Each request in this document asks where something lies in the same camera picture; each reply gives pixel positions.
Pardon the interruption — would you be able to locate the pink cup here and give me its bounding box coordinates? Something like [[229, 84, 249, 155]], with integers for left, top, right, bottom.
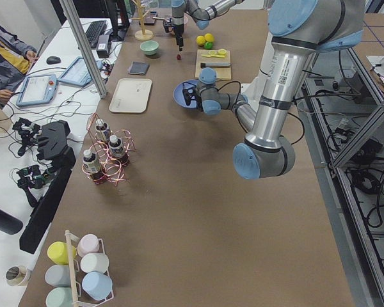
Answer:
[[77, 233, 100, 257]]

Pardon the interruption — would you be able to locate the copper wire bottle rack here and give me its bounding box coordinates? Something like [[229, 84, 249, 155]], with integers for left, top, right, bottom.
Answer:
[[81, 113, 136, 186]]

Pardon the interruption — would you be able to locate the drink bottle three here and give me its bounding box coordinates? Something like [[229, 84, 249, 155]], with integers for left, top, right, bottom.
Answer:
[[83, 149, 106, 184]]

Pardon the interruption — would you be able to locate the yellow lemon far side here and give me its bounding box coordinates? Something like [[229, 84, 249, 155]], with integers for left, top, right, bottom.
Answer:
[[204, 33, 214, 43]]

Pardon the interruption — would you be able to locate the blue cup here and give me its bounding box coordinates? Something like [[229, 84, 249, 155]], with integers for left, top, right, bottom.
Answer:
[[81, 271, 113, 301]]

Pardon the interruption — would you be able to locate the yellow lemon near lime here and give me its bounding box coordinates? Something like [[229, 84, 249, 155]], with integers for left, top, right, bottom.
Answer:
[[196, 35, 206, 46]]

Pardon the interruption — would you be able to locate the mint cup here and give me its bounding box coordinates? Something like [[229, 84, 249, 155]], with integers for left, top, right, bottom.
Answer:
[[45, 287, 72, 307]]

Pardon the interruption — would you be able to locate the white cup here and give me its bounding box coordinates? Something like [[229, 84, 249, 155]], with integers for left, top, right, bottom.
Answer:
[[80, 253, 109, 274]]

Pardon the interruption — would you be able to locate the yellow plastic knife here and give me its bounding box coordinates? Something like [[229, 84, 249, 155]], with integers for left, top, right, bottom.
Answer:
[[201, 53, 226, 58]]

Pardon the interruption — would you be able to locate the drink bottle one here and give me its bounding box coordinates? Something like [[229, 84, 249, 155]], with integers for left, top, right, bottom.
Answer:
[[95, 118, 111, 142]]

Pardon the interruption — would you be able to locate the green lime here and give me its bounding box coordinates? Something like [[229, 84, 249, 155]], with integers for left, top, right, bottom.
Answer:
[[204, 42, 213, 50]]

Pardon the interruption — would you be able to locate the white cup rack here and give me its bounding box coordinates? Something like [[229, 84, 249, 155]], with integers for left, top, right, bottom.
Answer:
[[65, 230, 115, 306]]

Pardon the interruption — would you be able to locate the teach pendant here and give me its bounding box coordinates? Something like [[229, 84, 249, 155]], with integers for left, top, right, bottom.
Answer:
[[58, 57, 92, 87], [16, 74, 57, 107]]

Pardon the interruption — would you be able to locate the drink bottle two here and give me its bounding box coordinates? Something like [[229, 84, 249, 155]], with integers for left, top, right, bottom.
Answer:
[[108, 134, 129, 167]]

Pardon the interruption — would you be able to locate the teach pendant rear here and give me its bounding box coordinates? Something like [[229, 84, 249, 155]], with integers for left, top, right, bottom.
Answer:
[[58, 57, 92, 87]]

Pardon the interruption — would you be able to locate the black thermos bottle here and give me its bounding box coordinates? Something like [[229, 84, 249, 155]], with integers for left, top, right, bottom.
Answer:
[[0, 209, 23, 235]]

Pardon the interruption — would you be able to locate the wooden mug tree stand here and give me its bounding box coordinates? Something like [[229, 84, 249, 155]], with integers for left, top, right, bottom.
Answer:
[[132, 0, 154, 42]]

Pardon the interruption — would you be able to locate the yellow cup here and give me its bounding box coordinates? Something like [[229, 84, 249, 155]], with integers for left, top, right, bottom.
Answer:
[[47, 241, 68, 265]]

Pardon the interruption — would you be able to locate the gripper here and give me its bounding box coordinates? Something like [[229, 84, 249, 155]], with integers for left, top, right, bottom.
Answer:
[[182, 82, 201, 110], [163, 17, 184, 52]]

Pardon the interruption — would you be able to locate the black keyboard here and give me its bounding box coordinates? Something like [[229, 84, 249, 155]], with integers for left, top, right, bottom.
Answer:
[[85, 20, 107, 49]]

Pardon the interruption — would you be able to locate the green bowl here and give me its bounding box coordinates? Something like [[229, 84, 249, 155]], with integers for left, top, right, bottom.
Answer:
[[140, 40, 159, 56]]

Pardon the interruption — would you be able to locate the teach pendant front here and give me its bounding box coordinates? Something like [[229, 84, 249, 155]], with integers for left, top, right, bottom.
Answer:
[[16, 74, 57, 107]]

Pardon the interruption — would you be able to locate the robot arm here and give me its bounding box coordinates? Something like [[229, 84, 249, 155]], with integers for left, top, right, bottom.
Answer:
[[171, 0, 243, 52], [185, 1, 365, 180]]

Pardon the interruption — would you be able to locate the person seated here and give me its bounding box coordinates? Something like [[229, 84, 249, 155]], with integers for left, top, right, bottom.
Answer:
[[0, 25, 38, 108]]

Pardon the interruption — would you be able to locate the grey cup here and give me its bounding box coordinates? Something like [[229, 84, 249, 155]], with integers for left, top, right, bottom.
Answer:
[[45, 265, 70, 287]]

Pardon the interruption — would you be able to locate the black power adapter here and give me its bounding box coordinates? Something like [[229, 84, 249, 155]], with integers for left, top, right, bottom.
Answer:
[[96, 35, 111, 59]]

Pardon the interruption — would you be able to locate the black computer mouse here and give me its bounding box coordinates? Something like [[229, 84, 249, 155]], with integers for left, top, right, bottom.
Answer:
[[46, 56, 61, 65]]

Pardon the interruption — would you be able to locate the wooden cutting board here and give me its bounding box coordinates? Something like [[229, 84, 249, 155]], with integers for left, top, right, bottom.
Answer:
[[195, 49, 232, 81]]

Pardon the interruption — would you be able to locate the blue plate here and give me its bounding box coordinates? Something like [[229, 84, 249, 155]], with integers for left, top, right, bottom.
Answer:
[[173, 79, 198, 107]]

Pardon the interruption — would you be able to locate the grey folded cloth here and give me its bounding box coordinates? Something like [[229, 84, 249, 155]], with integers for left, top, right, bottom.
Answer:
[[127, 61, 150, 75]]

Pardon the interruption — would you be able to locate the aluminium frame post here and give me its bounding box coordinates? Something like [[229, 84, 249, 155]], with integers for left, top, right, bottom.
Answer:
[[60, 0, 108, 98]]

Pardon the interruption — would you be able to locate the metal muddler black tip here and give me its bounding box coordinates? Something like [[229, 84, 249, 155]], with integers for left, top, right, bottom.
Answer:
[[200, 62, 231, 68]]

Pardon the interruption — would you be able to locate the cream rabbit tray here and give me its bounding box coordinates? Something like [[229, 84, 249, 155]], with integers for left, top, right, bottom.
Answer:
[[109, 78, 152, 114]]

